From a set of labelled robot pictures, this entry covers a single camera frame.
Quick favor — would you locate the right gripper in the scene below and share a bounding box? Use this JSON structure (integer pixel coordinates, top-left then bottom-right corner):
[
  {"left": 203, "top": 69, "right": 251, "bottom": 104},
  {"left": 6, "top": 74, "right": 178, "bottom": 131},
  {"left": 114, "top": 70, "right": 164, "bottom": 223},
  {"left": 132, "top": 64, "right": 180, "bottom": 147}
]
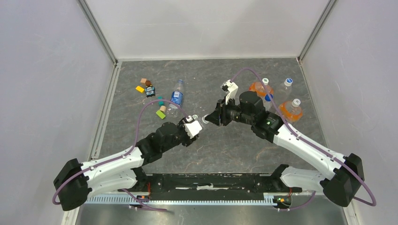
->
[{"left": 206, "top": 95, "right": 254, "bottom": 126}]

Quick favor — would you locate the clear plastic bottle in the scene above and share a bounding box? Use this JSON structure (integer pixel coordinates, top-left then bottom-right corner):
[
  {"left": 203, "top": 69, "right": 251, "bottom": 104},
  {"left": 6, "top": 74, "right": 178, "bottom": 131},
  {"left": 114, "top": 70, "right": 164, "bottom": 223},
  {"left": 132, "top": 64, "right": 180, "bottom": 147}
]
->
[{"left": 197, "top": 117, "right": 208, "bottom": 129}]

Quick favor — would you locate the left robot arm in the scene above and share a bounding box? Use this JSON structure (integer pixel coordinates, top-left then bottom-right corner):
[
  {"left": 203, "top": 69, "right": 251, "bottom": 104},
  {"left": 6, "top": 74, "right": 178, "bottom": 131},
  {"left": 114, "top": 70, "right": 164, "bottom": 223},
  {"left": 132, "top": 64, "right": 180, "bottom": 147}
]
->
[{"left": 53, "top": 120, "right": 202, "bottom": 211}]

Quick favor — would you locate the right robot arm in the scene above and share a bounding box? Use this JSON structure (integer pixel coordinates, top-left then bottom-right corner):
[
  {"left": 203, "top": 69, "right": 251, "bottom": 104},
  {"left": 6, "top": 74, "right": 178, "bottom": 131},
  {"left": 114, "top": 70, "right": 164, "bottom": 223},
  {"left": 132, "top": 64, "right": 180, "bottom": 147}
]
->
[{"left": 204, "top": 91, "right": 364, "bottom": 207}]

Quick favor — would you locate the lying blue label bottle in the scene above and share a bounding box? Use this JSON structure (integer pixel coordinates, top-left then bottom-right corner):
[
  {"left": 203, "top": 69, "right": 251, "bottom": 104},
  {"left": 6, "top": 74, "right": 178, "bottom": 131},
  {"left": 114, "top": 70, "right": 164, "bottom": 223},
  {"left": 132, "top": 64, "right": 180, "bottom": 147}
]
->
[{"left": 166, "top": 79, "right": 184, "bottom": 118}]

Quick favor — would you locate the orange bottle left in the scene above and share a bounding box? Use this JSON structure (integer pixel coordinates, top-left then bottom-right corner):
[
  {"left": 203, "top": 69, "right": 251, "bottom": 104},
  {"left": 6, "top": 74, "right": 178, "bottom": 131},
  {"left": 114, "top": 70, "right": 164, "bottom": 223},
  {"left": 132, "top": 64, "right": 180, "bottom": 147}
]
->
[{"left": 249, "top": 78, "right": 274, "bottom": 99}]

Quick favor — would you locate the orange bottle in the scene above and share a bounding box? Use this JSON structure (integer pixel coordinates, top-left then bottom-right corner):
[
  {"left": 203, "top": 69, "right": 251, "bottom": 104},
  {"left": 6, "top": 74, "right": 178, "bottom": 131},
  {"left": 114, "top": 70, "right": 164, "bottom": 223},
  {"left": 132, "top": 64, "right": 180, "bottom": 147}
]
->
[
  {"left": 249, "top": 78, "right": 274, "bottom": 99},
  {"left": 278, "top": 98, "right": 303, "bottom": 124}
]

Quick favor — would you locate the blue cap pepsi bottle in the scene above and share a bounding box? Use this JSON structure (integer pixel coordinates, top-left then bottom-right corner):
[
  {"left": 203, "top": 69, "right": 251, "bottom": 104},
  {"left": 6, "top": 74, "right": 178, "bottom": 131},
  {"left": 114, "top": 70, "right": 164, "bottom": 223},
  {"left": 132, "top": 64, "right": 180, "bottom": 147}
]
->
[{"left": 262, "top": 94, "right": 273, "bottom": 111}]

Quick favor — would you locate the clear bottle white cap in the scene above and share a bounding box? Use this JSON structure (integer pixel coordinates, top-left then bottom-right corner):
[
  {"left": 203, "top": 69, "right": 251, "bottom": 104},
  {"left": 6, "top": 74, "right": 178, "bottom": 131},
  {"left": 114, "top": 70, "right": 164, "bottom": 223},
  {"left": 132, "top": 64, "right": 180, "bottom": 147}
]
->
[{"left": 274, "top": 78, "right": 293, "bottom": 106}]

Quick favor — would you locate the orange bottle right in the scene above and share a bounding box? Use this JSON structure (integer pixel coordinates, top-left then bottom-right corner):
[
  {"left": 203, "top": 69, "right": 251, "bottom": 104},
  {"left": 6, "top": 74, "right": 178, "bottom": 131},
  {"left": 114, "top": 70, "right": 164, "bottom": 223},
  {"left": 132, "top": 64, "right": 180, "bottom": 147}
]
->
[{"left": 278, "top": 98, "right": 303, "bottom": 124}]

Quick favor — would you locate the green block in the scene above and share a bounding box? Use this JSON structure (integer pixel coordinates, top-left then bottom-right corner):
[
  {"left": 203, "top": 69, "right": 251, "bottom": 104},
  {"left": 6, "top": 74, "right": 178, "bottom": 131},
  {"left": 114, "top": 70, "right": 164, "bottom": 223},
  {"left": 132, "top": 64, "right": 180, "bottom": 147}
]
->
[{"left": 156, "top": 110, "right": 166, "bottom": 119}]

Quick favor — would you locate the tan cylinder block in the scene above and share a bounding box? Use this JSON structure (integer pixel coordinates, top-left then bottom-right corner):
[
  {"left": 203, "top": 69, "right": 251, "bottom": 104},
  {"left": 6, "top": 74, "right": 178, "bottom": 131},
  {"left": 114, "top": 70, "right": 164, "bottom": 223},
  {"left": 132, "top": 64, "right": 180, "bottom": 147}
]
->
[{"left": 160, "top": 105, "right": 167, "bottom": 113}]

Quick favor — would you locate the teal block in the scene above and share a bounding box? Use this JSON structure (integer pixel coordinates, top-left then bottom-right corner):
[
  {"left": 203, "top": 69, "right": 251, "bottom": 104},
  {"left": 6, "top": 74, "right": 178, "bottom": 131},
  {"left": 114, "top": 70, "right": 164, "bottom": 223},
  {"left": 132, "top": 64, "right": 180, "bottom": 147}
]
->
[{"left": 158, "top": 96, "right": 164, "bottom": 106}]

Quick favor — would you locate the yellow block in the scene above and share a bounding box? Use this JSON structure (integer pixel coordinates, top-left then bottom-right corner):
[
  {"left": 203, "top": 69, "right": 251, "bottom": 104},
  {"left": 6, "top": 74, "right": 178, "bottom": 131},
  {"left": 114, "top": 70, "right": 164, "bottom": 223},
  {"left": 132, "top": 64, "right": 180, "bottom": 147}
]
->
[{"left": 135, "top": 86, "right": 145, "bottom": 93}]

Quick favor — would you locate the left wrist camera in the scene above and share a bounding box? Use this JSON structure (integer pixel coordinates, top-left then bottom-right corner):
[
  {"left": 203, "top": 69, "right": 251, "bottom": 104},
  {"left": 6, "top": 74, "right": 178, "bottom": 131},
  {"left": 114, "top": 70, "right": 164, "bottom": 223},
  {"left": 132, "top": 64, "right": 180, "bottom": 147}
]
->
[{"left": 183, "top": 116, "right": 203, "bottom": 139}]

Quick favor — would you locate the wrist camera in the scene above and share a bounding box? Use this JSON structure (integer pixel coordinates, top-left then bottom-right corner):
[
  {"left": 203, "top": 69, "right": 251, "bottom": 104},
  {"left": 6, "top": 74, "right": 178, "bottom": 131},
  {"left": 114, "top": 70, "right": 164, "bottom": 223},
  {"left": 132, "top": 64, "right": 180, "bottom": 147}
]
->
[
  {"left": 183, "top": 116, "right": 203, "bottom": 139},
  {"left": 221, "top": 80, "right": 238, "bottom": 105}
]

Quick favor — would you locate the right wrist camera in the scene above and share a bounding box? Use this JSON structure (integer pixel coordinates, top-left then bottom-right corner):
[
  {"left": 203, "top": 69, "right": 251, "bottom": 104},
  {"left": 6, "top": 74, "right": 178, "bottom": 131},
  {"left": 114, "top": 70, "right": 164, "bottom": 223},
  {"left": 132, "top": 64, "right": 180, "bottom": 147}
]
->
[{"left": 221, "top": 80, "right": 238, "bottom": 105}]

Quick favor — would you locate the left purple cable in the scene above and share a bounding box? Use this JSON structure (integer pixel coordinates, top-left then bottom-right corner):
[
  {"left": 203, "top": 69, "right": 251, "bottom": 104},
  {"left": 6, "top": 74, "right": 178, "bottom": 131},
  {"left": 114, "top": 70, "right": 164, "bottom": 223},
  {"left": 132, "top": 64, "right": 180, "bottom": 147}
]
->
[{"left": 52, "top": 98, "right": 191, "bottom": 206}]

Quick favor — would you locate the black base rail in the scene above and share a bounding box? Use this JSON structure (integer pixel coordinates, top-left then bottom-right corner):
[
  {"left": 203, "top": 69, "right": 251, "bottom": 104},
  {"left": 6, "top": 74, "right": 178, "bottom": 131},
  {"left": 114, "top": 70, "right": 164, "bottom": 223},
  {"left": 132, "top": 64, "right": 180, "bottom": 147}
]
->
[{"left": 130, "top": 173, "right": 302, "bottom": 201}]

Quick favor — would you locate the white cable tray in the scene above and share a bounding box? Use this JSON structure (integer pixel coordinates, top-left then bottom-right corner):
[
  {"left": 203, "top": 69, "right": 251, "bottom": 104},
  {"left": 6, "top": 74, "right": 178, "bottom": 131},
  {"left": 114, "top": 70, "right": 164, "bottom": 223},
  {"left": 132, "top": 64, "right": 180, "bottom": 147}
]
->
[{"left": 85, "top": 193, "right": 287, "bottom": 206}]

